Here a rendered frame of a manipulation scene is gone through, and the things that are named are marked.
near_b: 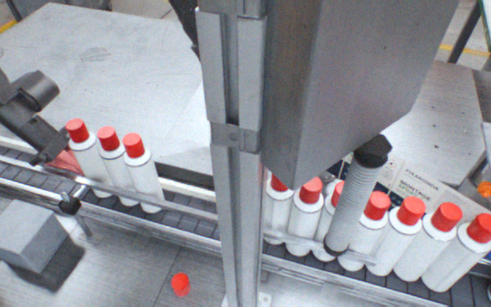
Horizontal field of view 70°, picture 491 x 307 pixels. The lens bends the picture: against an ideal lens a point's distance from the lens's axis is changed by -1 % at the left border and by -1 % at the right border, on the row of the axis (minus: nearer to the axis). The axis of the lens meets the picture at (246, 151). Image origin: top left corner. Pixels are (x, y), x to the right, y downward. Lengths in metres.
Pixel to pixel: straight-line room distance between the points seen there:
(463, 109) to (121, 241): 0.96
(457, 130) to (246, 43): 0.90
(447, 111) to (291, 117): 0.91
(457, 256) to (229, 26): 0.53
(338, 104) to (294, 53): 0.06
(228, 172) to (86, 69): 1.07
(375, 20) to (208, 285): 0.62
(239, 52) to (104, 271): 0.65
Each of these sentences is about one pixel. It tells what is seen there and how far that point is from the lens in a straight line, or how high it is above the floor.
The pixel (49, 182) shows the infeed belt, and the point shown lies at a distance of 0.94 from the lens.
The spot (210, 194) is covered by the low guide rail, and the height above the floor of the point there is 0.91.
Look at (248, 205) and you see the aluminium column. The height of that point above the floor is 1.23.
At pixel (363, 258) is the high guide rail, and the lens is 0.66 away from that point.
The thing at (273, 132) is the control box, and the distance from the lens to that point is 0.28.
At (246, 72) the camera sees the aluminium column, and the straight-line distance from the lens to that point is 0.25.
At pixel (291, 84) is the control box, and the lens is 0.23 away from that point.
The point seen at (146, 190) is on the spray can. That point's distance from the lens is 0.73.
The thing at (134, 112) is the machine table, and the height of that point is 0.83.
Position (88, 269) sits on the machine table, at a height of 0.83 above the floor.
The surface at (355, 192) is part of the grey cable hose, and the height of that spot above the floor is 1.22.
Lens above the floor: 1.53
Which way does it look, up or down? 48 degrees down
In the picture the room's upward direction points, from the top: straight up
